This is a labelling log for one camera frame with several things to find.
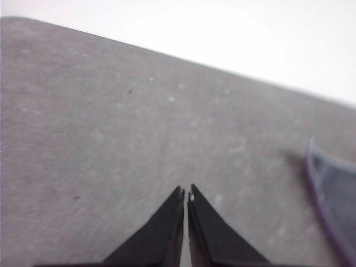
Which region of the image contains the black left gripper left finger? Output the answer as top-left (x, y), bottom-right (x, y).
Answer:
top-left (103, 185), bottom-right (186, 267)

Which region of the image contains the grey table cloth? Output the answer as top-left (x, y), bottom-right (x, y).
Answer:
top-left (0, 16), bottom-right (356, 267)

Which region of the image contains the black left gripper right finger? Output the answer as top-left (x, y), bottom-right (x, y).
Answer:
top-left (187, 183), bottom-right (270, 267)

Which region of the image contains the purple towel with grey hem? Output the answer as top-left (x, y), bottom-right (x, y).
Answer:
top-left (304, 135), bottom-right (356, 267)

